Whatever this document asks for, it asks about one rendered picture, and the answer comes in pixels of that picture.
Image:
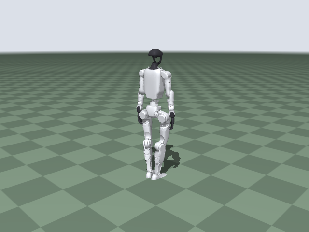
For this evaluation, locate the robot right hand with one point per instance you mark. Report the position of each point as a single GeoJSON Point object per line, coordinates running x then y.
{"type": "Point", "coordinates": [172, 120]}

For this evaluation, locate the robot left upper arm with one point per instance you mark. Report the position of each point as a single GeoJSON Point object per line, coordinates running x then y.
{"type": "Point", "coordinates": [141, 82]}

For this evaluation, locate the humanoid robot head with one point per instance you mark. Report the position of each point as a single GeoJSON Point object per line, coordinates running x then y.
{"type": "Point", "coordinates": [155, 53]}

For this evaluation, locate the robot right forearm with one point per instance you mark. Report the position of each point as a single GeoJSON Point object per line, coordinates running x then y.
{"type": "Point", "coordinates": [171, 103]}

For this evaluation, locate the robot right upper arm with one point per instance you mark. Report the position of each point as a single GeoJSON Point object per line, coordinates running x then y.
{"type": "Point", "coordinates": [166, 75]}

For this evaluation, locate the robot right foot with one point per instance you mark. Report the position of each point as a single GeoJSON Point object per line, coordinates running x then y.
{"type": "Point", "coordinates": [155, 177]}

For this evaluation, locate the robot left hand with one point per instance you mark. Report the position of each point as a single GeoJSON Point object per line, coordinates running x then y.
{"type": "Point", "coordinates": [139, 119]}

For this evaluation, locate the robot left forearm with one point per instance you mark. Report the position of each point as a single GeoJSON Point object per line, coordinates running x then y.
{"type": "Point", "coordinates": [140, 100]}

